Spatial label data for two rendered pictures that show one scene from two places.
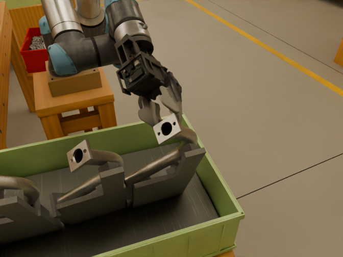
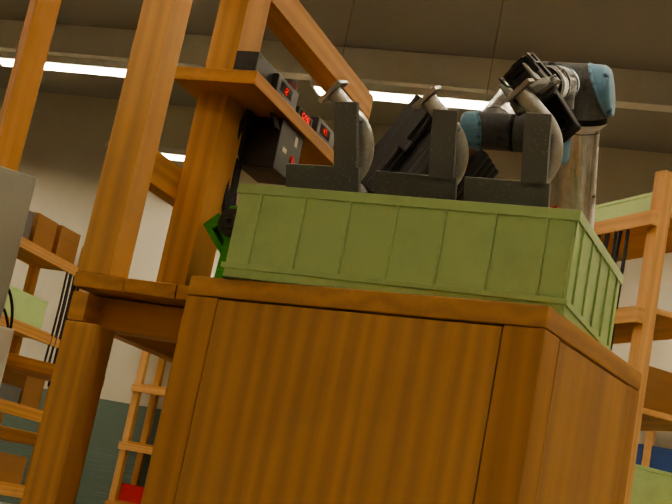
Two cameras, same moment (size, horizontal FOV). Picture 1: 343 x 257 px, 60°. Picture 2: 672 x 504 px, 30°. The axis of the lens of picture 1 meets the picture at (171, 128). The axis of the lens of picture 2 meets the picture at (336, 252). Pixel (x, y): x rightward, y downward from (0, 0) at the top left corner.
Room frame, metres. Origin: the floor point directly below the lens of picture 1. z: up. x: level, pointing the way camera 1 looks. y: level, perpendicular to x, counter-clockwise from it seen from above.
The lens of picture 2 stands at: (-1.25, -1.20, 0.40)
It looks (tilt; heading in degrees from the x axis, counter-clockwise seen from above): 12 degrees up; 43
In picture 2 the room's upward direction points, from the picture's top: 11 degrees clockwise
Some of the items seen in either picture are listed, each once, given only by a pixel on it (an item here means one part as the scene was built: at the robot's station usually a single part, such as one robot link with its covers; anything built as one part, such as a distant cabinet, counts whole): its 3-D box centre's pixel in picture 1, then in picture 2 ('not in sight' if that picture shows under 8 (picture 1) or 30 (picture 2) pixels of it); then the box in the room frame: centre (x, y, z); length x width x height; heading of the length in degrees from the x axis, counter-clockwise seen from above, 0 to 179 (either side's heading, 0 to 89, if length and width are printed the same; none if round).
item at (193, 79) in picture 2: not in sight; (274, 132); (1.26, 1.47, 1.52); 0.90 x 0.25 x 0.04; 21
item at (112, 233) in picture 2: not in sight; (252, 179); (1.24, 1.51, 1.36); 1.49 x 0.09 x 0.97; 21
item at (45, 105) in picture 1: (72, 86); not in sight; (1.16, 0.46, 0.83); 0.32 x 0.32 x 0.04; 22
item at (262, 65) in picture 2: not in sight; (255, 72); (1.00, 1.33, 1.59); 0.15 x 0.07 x 0.07; 21
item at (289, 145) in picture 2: not in sight; (270, 151); (1.17, 1.38, 1.42); 0.17 x 0.12 x 0.15; 21
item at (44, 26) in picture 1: (58, 31); not in sight; (1.16, 0.46, 1.09); 0.13 x 0.12 x 0.14; 114
